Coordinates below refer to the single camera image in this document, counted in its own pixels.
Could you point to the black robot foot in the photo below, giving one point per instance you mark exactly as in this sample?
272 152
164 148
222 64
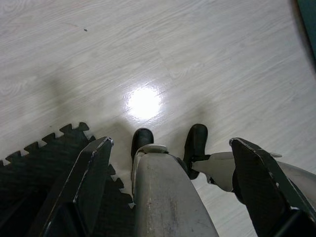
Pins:
196 140
142 138

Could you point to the silver robot left leg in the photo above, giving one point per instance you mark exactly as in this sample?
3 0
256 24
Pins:
168 197

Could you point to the black robot left foot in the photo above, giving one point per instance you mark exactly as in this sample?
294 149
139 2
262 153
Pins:
142 138

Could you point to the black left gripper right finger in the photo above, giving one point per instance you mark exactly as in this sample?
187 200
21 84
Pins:
266 192

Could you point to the black robot right foot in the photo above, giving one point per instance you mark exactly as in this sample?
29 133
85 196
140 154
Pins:
196 140

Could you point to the black foam puzzle mat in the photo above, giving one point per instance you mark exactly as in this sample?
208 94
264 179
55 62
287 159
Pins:
37 168

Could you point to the silver robot right leg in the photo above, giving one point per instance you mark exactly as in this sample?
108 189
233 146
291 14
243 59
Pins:
219 170

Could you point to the silver robot leg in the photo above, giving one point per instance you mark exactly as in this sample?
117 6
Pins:
168 197
219 170

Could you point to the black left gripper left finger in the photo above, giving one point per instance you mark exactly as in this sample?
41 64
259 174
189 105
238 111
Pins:
81 187

